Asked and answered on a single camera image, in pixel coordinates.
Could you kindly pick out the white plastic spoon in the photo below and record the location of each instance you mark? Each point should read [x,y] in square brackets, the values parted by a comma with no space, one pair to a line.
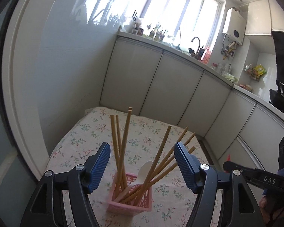
[142,174]

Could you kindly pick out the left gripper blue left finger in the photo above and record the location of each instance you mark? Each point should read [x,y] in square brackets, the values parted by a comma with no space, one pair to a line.
[46,207]

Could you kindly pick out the person's right hand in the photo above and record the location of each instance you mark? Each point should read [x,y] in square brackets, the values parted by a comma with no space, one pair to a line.
[270,217]

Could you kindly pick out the yellow snack bag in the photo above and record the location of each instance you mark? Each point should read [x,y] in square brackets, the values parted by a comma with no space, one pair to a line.
[258,71]

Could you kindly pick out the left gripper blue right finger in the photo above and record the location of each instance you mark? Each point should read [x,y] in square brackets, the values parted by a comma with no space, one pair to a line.
[238,207]

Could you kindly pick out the white lower kitchen cabinets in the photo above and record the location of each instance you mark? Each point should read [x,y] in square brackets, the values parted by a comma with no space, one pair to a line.
[161,83]

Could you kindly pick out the red bottle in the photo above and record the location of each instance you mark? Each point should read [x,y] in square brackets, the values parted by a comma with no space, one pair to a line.
[206,55]

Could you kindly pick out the white door frame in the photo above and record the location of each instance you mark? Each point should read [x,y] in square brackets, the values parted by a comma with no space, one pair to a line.
[18,94]

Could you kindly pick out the clear glass kettle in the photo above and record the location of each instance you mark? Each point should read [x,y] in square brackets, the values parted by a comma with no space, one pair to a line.
[227,68]

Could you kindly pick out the white water heater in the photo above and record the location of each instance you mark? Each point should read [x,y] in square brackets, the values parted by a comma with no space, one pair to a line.
[234,26]

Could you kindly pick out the chrome kitchen faucet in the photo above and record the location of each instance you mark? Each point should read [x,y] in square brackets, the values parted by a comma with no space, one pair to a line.
[196,44]

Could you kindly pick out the black wok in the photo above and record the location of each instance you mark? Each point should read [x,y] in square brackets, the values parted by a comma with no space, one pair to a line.
[277,96]

